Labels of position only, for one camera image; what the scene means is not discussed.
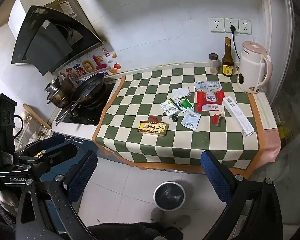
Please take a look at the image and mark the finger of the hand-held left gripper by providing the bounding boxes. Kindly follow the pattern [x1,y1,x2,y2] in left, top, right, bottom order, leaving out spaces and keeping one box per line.
[15,134,66,157]
[17,144,78,173]

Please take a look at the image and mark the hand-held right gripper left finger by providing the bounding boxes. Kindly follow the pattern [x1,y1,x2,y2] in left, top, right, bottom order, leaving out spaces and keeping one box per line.
[15,151,98,240]

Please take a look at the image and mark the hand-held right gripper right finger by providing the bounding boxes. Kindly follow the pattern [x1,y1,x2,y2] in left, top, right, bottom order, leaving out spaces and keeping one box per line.
[201,150,283,240]

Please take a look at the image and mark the round white trash bin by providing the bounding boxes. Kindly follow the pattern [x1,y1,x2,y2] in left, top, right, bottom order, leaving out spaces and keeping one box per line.
[153,182,186,211]

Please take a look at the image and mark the white sachet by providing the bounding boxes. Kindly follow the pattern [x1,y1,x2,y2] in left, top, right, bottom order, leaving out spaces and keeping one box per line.
[180,112,202,131]

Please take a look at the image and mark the long white box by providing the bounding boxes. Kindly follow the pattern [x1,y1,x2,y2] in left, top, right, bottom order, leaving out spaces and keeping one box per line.
[223,97,255,138]

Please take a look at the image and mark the yellow box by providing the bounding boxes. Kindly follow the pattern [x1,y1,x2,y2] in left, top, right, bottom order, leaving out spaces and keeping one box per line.
[137,120,169,137]

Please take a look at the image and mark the green white medicine box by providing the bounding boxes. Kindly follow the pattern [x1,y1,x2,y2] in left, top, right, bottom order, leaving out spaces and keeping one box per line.
[160,98,194,117]

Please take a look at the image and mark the person's left forearm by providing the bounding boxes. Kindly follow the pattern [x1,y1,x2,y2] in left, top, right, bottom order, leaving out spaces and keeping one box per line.
[0,190,19,232]

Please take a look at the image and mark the wooden rack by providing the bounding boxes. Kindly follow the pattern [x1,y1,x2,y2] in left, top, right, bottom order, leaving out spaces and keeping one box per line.
[22,102,52,130]

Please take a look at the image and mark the small steel pot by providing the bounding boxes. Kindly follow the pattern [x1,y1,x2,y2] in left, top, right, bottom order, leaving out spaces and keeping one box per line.
[44,76,63,98]

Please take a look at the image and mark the grey fuzzy slipper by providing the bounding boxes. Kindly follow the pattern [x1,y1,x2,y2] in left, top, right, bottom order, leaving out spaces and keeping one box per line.
[150,207,166,223]
[170,215,192,230]

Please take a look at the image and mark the black induction cooktop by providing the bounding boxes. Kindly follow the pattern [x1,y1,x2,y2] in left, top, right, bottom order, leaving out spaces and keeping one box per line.
[55,81,116,126]

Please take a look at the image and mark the black frying pan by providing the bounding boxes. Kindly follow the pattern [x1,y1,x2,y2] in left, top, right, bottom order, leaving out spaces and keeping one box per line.
[55,72,106,126]

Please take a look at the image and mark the green white checkered cloth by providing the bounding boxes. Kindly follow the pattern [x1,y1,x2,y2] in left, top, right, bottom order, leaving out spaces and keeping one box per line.
[92,66,282,174]

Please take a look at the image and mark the person's dark trouser legs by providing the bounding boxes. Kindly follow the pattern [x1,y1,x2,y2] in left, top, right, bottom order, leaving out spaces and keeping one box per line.
[87,221,184,240]

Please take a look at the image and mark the red snack packet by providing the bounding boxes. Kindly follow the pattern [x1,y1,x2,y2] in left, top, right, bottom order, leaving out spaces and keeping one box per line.
[195,81,226,112]

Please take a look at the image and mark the red ribbon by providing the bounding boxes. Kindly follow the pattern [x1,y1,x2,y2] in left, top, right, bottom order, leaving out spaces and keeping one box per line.
[145,115,163,123]

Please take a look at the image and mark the white folded tissue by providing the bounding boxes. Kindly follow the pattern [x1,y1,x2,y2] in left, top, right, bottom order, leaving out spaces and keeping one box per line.
[171,87,191,99]

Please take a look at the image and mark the black range hood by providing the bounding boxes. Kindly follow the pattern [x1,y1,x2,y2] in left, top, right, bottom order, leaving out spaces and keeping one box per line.
[11,0,105,77]

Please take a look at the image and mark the white pink electric kettle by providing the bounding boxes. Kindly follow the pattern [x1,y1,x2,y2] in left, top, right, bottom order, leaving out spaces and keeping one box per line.
[237,41,273,94]

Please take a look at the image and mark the dark sauce bottle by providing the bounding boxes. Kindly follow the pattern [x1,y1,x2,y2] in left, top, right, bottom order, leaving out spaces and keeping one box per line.
[221,37,234,77]

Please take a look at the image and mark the clear spice jar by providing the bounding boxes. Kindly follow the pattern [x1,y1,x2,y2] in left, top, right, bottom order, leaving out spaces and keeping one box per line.
[209,53,219,75]

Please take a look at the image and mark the colourful wall sticker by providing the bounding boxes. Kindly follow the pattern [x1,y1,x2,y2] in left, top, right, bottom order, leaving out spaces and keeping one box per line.
[60,52,122,81]

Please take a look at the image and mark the black power cable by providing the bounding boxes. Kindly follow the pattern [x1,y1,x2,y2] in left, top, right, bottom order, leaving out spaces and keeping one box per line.
[229,25,242,61]

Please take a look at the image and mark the white wall outlet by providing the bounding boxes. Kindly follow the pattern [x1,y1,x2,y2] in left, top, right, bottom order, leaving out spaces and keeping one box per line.
[224,18,239,34]
[237,19,252,35]
[209,17,225,33]

